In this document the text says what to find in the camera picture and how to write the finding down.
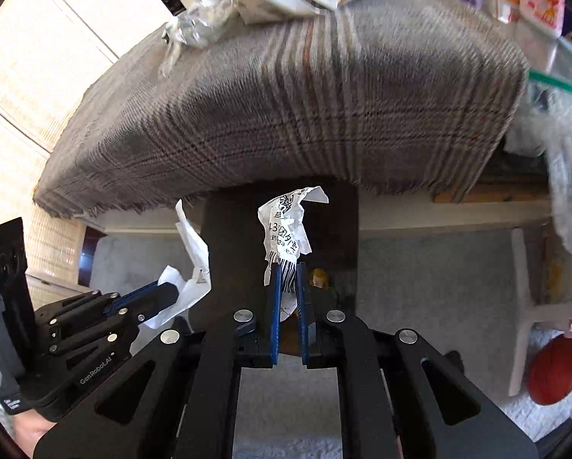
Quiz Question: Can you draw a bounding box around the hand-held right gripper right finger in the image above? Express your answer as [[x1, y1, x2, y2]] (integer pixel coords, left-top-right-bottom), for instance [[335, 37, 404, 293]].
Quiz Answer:
[[296, 262, 540, 459]]

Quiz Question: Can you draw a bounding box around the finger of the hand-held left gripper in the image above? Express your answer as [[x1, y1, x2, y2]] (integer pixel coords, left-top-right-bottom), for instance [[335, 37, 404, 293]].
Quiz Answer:
[[104, 281, 180, 327]]

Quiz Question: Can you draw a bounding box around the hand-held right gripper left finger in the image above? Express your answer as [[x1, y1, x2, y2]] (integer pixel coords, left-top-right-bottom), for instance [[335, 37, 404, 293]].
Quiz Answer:
[[32, 265, 283, 459]]

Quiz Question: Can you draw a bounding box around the white paper sheet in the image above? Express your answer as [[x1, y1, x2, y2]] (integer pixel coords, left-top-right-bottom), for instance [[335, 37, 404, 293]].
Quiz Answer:
[[140, 200, 213, 332]]

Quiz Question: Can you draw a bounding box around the printed paper receipt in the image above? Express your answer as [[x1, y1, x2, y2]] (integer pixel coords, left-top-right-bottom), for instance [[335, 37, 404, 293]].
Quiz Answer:
[[258, 186, 330, 322]]

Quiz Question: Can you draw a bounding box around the pile of crumpled trash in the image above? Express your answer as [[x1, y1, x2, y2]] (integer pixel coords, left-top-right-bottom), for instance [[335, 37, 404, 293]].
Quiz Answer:
[[159, 0, 249, 78]]

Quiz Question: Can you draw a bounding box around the small yellow figurine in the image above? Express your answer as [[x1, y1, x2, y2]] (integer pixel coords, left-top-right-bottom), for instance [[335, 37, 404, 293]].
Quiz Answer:
[[310, 268, 340, 293]]

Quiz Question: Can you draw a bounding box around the grey plaid tablecloth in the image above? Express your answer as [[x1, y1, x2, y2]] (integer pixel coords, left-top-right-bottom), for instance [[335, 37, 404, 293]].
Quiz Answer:
[[32, 5, 530, 219]]

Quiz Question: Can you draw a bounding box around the white plastic stand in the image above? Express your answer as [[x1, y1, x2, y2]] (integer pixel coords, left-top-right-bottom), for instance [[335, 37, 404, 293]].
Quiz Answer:
[[508, 227, 572, 397]]

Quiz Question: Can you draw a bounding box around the orange basketball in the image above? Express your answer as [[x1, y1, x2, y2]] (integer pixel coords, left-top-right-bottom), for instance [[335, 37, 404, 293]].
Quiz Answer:
[[527, 335, 572, 405]]

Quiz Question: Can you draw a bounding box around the clear plastic zip bag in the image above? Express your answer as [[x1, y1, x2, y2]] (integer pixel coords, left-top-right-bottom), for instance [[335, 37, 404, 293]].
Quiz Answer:
[[506, 33, 572, 259]]

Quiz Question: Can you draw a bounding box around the folded white paper carton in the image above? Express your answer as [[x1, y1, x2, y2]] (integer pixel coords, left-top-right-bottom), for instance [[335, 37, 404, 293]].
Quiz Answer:
[[237, 0, 321, 26]]

